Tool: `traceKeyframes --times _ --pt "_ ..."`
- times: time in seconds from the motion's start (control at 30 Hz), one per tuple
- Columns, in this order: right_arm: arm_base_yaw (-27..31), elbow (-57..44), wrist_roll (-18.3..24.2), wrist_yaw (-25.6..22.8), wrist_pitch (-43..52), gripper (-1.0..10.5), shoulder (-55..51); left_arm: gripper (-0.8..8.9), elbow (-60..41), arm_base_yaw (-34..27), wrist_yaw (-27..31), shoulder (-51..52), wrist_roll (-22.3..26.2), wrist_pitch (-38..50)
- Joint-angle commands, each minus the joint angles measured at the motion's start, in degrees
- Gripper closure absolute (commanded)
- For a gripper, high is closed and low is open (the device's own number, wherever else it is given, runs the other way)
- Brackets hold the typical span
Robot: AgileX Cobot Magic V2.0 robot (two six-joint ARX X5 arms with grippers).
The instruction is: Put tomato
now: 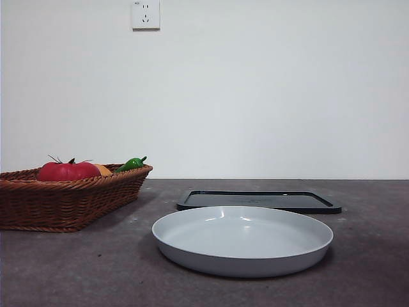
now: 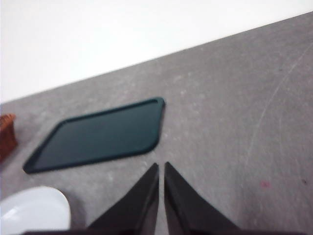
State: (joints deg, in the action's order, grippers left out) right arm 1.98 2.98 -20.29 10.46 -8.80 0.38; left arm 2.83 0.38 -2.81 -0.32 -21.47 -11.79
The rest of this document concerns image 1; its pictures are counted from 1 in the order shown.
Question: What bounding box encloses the red tomato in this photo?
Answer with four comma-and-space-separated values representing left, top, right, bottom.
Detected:
36, 155, 102, 182

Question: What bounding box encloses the green chili pepper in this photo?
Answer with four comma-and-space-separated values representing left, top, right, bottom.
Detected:
114, 155, 148, 174

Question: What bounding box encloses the orange fruit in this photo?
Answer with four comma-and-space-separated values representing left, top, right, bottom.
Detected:
94, 164, 114, 177

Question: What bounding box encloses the pale grey round plate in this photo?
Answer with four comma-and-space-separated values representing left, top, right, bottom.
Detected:
151, 205, 334, 278

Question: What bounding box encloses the black rectangular tray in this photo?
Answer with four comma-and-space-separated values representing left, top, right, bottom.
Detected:
176, 190, 343, 215

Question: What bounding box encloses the brown wicker basket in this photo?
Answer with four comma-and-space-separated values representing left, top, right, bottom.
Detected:
0, 163, 153, 233

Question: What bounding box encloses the white wall socket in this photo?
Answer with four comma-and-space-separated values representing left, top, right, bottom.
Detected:
132, 0, 161, 31

